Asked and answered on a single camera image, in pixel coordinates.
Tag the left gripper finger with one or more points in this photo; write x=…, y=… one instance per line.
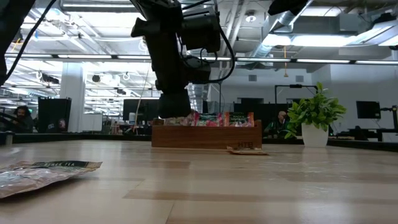
x=174, y=104

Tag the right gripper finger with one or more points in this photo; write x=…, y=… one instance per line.
x=286, y=7

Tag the beige tea packet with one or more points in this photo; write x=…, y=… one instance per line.
x=37, y=179
x=183, y=121
x=247, y=152

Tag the red tea packet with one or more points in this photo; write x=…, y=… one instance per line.
x=203, y=123
x=217, y=123

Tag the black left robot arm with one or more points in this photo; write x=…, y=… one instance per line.
x=12, y=31

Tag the wooden tea organizer box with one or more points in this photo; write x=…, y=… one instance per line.
x=205, y=137

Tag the black computer monitor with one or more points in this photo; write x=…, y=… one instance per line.
x=140, y=110

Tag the black ceiling spotlight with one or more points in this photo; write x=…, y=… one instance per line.
x=95, y=78

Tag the row of dark monitors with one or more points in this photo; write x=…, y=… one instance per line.
x=267, y=109

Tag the white column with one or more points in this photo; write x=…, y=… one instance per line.
x=73, y=87

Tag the person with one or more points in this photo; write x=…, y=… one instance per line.
x=280, y=126
x=21, y=119

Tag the dark partition with round logo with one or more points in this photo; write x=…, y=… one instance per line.
x=49, y=112

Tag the green plant in white pot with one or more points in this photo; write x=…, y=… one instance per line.
x=314, y=137

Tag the black desk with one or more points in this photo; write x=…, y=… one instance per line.
x=373, y=132

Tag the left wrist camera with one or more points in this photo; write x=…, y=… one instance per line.
x=202, y=31

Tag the black upright frame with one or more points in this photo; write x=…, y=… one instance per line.
x=295, y=86

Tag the black wall monitor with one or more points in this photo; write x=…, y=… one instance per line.
x=368, y=109

